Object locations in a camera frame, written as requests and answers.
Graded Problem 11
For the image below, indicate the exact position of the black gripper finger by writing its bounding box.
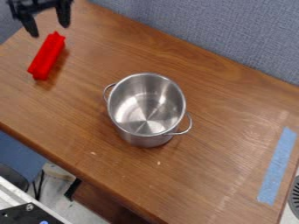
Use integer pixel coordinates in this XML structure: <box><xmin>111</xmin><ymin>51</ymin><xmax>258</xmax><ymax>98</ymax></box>
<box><xmin>56</xmin><ymin>0</ymin><xmax>72</xmax><ymax>28</ymax></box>
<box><xmin>19</xmin><ymin>11</ymin><xmax>39</xmax><ymax>38</ymax></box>

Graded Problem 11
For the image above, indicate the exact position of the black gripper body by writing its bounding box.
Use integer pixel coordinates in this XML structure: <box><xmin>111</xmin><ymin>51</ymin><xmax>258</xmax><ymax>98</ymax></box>
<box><xmin>4</xmin><ymin>0</ymin><xmax>75</xmax><ymax>20</ymax></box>

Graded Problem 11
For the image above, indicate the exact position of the stainless steel pot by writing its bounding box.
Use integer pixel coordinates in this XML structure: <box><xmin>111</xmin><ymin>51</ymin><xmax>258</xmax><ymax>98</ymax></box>
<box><xmin>103</xmin><ymin>72</ymin><xmax>193</xmax><ymax>148</ymax></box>

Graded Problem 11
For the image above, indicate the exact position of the red rectangular block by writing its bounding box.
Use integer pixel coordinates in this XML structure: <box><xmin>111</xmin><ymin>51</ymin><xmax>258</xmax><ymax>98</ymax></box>
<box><xmin>27</xmin><ymin>31</ymin><xmax>66</xmax><ymax>81</ymax></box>

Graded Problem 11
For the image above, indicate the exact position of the black round chair base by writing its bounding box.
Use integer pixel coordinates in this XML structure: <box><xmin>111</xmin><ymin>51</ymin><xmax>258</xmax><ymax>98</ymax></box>
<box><xmin>0</xmin><ymin>163</ymin><xmax>30</xmax><ymax>192</ymax></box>

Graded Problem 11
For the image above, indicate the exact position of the black device bottom left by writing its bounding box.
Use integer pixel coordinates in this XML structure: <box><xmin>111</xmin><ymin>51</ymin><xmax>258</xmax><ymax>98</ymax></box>
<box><xmin>0</xmin><ymin>203</ymin><xmax>64</xmax><ymax>224</ymax></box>

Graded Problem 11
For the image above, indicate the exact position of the blue tape strip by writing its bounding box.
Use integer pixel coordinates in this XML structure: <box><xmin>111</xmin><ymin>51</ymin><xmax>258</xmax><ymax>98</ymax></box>
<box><xmin>257</xmin><ymin>127</ymin><xmax>298</xmax><ymax>206</ymax></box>

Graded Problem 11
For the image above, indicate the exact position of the dark fan grille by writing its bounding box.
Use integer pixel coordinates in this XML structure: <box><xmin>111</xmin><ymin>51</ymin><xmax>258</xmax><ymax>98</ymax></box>
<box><xmin>289</xmin><ymin>176</ymin><xmax>299</xmax><ymax>220</ymax></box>

